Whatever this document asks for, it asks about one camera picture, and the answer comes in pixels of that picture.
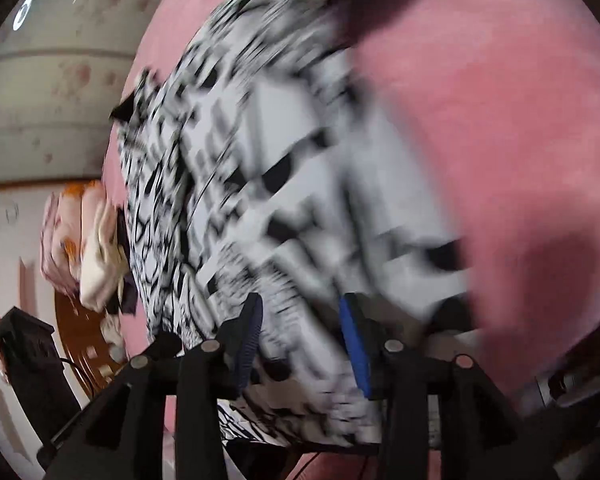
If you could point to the pink folded cartoon quilt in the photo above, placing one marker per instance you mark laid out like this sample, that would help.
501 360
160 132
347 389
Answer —
60 245

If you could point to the black and white printed garment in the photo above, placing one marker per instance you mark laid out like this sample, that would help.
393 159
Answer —
280 160

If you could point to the floral wardrobe doors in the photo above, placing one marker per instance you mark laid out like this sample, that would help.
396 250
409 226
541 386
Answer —
55 110

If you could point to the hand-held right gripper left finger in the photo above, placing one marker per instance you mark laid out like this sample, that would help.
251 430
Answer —
250 340

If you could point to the pink wall shelf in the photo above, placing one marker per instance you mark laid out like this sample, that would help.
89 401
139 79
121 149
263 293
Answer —
27 285

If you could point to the pink bed sheet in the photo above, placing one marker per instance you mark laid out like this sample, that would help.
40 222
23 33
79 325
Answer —
505 160

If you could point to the black folded garment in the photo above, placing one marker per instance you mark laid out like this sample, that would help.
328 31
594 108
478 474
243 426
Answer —
127 302

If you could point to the brown wooden headboard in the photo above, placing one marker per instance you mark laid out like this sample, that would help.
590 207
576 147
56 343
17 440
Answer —
80 345

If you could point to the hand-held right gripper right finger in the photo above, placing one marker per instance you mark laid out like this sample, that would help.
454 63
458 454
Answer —
354 350

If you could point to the round ceiling lamp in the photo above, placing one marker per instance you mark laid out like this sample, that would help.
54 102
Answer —
18 19

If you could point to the cream folded garment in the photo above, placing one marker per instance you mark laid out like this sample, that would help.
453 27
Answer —
100 265

